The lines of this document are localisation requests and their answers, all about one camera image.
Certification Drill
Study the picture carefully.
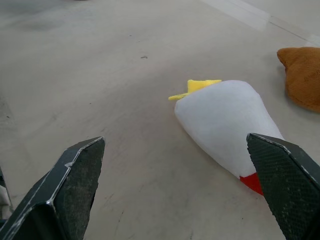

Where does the brown plush toy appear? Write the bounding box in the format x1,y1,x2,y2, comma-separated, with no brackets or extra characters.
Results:
276,46,320,113

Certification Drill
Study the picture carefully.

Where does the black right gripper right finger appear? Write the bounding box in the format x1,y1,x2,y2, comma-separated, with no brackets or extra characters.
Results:
246,132,320,240

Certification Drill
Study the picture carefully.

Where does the white plush chicken toy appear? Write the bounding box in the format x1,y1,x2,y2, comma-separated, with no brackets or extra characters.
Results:
168,79,286,196

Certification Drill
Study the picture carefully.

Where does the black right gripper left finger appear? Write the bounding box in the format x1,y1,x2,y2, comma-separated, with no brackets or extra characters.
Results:
0,136,106,240

